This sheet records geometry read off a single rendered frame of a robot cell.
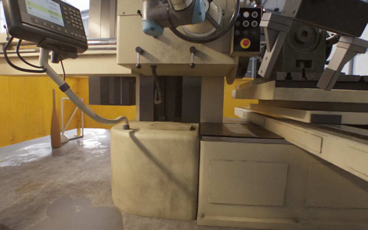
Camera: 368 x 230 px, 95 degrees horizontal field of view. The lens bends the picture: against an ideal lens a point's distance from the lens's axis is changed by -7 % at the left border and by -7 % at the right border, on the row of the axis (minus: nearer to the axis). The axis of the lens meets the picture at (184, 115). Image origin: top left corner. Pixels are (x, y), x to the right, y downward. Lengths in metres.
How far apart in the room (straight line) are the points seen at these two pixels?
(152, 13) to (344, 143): 0.84
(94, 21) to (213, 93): 1.42
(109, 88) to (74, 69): 0.42
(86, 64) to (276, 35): 1.53
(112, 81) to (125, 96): 0.21
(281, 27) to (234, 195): 1.15
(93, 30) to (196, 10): 1.69
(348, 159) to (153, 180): 1.06
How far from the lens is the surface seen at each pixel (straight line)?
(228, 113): 3.59
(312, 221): 1.61
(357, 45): 0.44
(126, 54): 1.26
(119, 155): 1.41
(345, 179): 1.59
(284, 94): 1.07
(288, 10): 0.37
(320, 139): 1.00
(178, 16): 0.64
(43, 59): 1.01
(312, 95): 1.13
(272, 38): 0.36
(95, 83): 2.10
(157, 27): 0.68
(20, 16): 0.93
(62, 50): 1.01
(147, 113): 1.87
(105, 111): 4.05
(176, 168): 1.27
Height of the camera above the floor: 0.85
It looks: 5 degrees down
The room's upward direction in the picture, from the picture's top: 1 degrees clockwise
